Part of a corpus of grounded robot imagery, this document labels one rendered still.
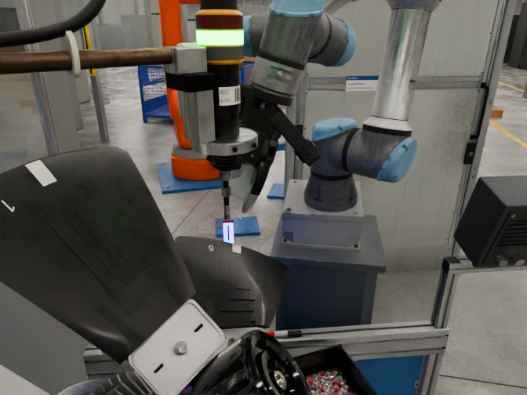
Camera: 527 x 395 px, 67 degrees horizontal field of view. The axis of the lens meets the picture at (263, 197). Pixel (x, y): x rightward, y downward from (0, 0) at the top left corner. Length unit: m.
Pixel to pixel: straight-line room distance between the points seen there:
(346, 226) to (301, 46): 0.60
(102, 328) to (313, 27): 0.47
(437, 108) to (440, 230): 0.82
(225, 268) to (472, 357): 1.92
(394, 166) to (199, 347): 0.65
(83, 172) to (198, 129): 0.18
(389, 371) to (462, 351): 1.28
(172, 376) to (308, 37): 0.47
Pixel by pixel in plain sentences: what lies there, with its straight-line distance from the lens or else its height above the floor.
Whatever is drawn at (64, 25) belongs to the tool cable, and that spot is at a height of 1.57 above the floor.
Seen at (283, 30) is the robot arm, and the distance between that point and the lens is 0.61.
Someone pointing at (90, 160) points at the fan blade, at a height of 1.42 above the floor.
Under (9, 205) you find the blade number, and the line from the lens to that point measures 0.48.
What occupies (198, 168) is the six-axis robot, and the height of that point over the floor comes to 0.18.
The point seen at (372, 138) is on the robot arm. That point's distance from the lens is 0.97.
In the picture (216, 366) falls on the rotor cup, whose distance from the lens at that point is 0.45.
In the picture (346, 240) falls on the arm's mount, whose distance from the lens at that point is 1.11.
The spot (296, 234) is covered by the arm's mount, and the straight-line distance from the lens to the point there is 1.11.
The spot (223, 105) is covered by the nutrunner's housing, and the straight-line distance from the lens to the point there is 0.39.
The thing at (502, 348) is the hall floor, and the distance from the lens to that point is 2.58.
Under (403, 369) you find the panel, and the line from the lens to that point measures 1.23.
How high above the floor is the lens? 1.57
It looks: 23 degrees down
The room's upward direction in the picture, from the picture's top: straight up
